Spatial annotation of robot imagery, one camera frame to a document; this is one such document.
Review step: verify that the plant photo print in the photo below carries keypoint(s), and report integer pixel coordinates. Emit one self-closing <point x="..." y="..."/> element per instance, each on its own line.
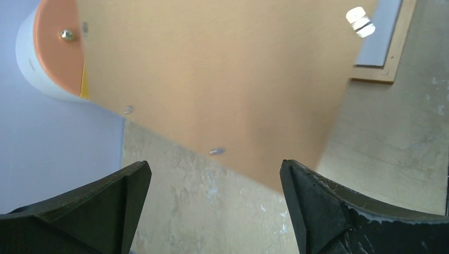
<point x="374" y="49"/>

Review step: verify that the wooden picture frame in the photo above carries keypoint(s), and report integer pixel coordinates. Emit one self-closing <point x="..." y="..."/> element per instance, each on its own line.
<point x="387" y="73"/>

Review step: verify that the round drawer cabinet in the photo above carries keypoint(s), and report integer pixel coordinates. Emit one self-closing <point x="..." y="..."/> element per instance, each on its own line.
<point x="49" y="51"/>

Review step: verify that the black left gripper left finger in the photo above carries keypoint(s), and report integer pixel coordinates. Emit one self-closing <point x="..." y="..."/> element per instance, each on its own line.
<point x="100" y="217"/>

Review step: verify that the brown backing board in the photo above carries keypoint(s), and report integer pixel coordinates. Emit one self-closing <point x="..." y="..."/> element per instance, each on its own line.
<point x="247" y="83"/>

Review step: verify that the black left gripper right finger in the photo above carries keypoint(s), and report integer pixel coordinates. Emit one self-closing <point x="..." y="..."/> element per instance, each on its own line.
<point x="328" y="217"/>

